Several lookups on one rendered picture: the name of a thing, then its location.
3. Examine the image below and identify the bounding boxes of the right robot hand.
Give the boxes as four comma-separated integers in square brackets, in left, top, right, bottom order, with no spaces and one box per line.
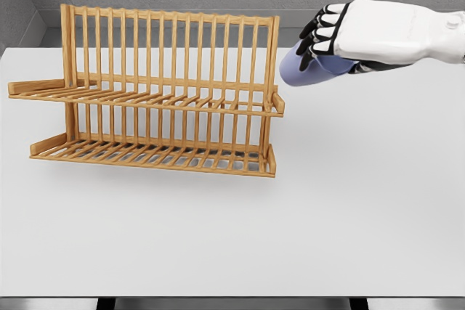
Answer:
[299,0,435,75]

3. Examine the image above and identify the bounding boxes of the wooden two-tier dish rack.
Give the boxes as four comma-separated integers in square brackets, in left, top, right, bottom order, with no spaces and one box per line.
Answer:
[7,3,286,179]

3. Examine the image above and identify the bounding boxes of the lavender blue cup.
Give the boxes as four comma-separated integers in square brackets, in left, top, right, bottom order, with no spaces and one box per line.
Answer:
[279,39,360,88]

